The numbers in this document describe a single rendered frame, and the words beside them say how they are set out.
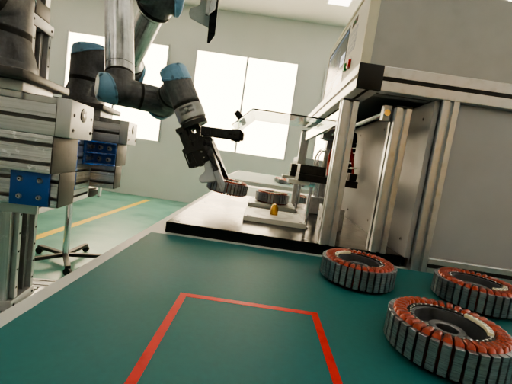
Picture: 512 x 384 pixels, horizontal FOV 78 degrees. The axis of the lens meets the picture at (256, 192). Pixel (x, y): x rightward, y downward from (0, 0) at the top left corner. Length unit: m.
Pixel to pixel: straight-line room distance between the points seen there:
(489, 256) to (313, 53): 5.33
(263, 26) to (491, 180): 5.45
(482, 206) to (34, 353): 0.71
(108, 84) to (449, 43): 0.79
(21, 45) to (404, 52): 0.87
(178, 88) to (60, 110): 0.28
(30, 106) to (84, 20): 5.86
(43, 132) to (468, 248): 0.94
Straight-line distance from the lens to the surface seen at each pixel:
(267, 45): 5.86
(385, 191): 0.65
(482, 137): 0.73
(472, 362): 0.35
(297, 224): 0.76
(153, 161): 5.86
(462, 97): 0.70
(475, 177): 0.73
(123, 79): 0.94
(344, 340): 0.36
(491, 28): 0.90
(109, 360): 0.29
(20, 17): 1.00
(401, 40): 0.81
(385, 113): 0.67
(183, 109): 0.87
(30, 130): 0.91
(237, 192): 0.83
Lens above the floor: 0.91
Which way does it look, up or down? 6 degrees down
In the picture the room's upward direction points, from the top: 8 degrees clockwise
